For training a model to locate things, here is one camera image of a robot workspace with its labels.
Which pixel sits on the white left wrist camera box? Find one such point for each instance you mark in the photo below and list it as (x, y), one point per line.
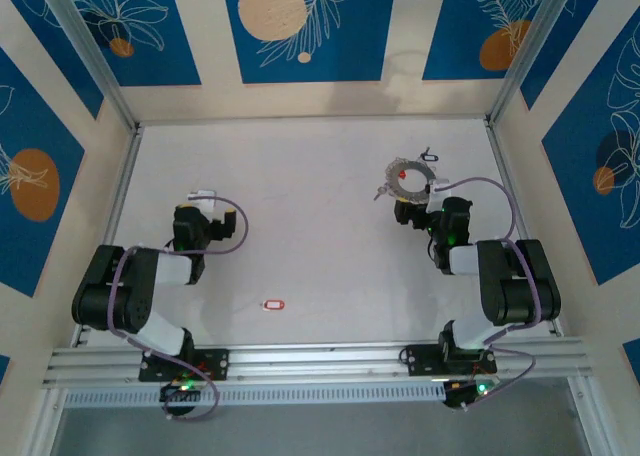
(202, 199)

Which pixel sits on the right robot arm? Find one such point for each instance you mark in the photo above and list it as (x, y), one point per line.
(520, 286)

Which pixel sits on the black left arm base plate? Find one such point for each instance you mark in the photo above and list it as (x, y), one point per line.
(215, 363)

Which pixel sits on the aluminium mounting rail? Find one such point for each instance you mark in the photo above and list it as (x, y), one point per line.
(320, 361)

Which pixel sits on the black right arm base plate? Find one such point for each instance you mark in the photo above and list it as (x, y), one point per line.
(420, 361)

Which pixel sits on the black plastic key tag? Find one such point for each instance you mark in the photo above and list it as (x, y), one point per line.
(430, 154)

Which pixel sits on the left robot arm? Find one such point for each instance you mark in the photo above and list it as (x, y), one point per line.
(115, 296)

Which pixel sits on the aluminium table side rail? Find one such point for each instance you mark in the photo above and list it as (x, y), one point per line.
(117, 211)
(515, 211)

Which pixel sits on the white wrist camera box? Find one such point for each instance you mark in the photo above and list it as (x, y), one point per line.
(437, 196)
(202, 199)

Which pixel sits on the round metal key holder plate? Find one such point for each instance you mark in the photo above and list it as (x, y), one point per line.
(392, 176)

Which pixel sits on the aluminium frame post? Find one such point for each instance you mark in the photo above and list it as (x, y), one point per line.
(85, 41)
(530, 41)

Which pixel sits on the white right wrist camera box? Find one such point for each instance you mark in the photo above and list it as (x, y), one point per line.
(437, 196)

